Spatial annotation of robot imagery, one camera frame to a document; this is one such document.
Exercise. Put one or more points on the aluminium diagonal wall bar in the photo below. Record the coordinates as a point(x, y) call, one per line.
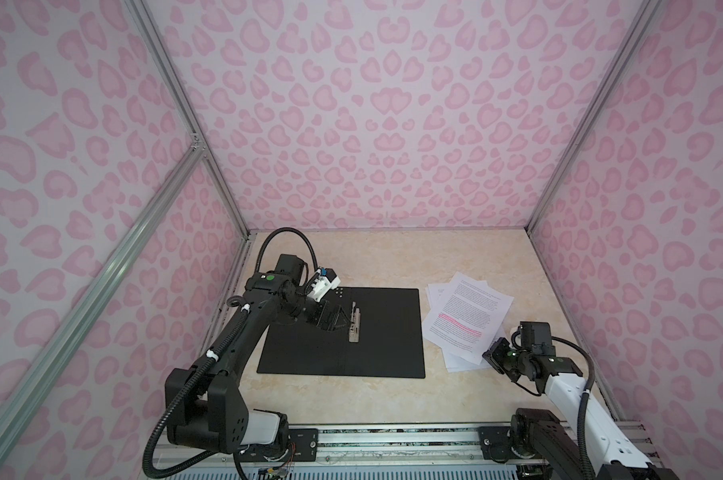
point(19, 409)

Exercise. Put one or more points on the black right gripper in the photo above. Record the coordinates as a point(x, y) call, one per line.
point(493, 353)

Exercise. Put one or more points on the blue folder with black inside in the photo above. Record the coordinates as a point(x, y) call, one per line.
point(389, 345)

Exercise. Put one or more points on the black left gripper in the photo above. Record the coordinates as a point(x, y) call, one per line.
point(322, 313)

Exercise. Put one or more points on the silver folder clip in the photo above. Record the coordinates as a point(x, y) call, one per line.
point(354, 326)

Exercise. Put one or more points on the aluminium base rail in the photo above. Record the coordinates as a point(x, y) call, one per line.
point(370, 451)

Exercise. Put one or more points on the aluminium corner post left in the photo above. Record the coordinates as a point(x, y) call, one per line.
point(144, 22)

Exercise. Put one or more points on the aluminium corner post right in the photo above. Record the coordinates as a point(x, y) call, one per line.
point(648, 13)

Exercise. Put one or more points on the aluminium corner post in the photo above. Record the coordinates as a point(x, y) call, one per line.
point(648, 13)
point(144, 22)

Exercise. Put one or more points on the printed paper sheet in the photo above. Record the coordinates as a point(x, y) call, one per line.
point(466, 318)
point(435, 291)
point(455, 363)

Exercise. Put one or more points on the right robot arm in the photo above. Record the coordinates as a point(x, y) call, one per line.
point(581, 441)

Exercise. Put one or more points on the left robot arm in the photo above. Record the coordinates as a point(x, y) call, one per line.
point(205, 409)

